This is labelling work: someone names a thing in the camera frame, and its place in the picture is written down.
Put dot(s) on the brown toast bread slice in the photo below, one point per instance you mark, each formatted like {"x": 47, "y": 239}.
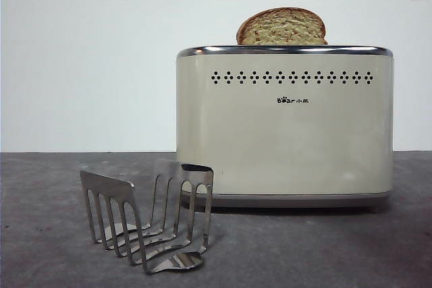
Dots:
{"x": 283, "y": 30}

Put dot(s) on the cream two-slot toaster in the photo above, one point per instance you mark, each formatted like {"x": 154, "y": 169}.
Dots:
{"x": 287, "y": 139}

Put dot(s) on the stainless steel toast rack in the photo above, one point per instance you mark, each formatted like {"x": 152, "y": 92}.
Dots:
{"x": 108, "y": 183}

